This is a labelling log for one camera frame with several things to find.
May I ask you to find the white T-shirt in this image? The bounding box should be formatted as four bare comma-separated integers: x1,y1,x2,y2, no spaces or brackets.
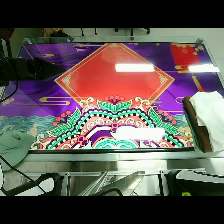
189,90,224,153

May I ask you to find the grey-green garment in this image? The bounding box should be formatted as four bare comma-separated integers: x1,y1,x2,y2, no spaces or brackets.
0,129,36,172

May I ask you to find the silver frame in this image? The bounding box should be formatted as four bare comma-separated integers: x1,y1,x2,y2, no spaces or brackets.
19,34,224,197

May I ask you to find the black cable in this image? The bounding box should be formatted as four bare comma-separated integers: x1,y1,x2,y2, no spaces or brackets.
0,154,38,184

